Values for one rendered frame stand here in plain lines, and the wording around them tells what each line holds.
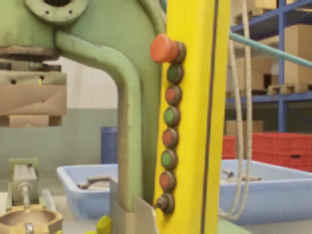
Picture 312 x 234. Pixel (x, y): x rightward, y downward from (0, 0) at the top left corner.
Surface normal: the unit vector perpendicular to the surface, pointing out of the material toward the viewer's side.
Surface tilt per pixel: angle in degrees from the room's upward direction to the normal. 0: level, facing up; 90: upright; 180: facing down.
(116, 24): 90
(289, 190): 100
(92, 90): 90
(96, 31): 90
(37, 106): 90
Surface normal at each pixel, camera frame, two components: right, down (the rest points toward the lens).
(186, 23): -0.75, -0.08
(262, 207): 0.30, 0.18
